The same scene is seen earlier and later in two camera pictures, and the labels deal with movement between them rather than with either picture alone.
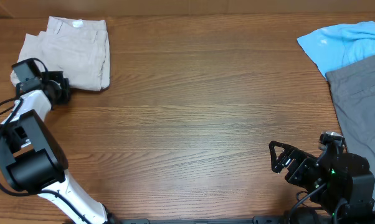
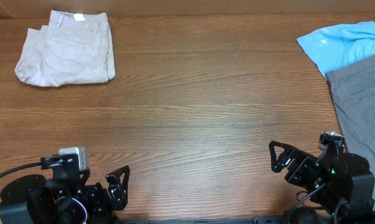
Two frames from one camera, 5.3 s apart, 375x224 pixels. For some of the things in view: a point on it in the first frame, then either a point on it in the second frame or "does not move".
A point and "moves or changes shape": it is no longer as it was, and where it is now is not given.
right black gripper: (303, 161) does not move
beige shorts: (79, 47) moves or changes shape
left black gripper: (58, 75) → (104, 206)
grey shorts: (360, 94) does not move
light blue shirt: (334, 47) does not move
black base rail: (260, 219) does not move
